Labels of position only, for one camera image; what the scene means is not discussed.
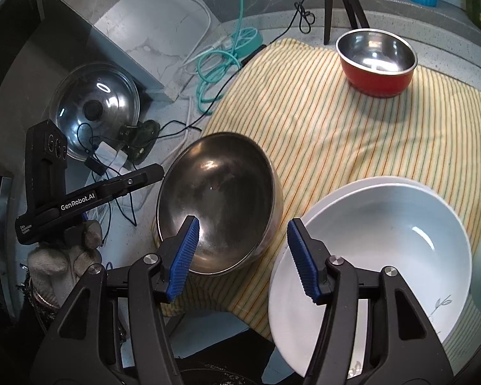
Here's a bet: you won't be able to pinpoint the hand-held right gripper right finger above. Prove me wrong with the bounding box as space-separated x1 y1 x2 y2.
286 218 453 385

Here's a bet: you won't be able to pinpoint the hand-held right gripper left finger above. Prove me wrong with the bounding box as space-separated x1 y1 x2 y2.
30 215 201 385

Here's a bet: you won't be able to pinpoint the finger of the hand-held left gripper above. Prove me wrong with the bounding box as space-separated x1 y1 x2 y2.
100 164 165 200

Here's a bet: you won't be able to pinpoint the white plate small pink flowers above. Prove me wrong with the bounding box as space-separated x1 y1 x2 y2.
268 175 429 378

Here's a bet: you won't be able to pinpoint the large stainless steel bowl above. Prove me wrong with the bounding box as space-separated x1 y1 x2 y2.
156 132 284 277

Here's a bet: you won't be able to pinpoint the white bowl with branch print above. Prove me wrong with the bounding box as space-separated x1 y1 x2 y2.
300 182 473 354

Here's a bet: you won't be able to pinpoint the person's left forearm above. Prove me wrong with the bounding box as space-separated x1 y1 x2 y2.
18 277 65 331

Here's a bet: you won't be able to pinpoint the person's left hand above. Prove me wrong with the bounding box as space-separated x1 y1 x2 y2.
27 220 105 307

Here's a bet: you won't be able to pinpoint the white power adapter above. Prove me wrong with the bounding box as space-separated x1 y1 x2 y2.
93 141 128 171

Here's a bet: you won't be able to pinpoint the small black box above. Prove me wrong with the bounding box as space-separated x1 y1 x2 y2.
84 156 105 176

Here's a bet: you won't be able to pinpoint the steel pot lid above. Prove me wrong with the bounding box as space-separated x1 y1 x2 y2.
49 61 141 162

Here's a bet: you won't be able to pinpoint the yellow striped cloth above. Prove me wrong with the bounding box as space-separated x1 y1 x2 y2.
156 38 481 370

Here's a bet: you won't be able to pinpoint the pale green striped cloth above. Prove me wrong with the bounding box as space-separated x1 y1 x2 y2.
441 301 481 366

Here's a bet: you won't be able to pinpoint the red stainless steel bowl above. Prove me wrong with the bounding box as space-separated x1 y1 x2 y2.
335 28 418 98

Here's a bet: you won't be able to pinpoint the black thin cable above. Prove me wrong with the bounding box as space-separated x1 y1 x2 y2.
76 116 209 227

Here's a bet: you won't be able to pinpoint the teal hose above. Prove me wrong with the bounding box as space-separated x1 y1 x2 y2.
196 0 261 115

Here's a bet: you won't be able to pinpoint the teal round hose holder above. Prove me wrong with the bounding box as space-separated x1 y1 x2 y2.
224 27 264 57

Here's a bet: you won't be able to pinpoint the white cable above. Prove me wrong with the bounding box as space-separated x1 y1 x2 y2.
160 0 227 67

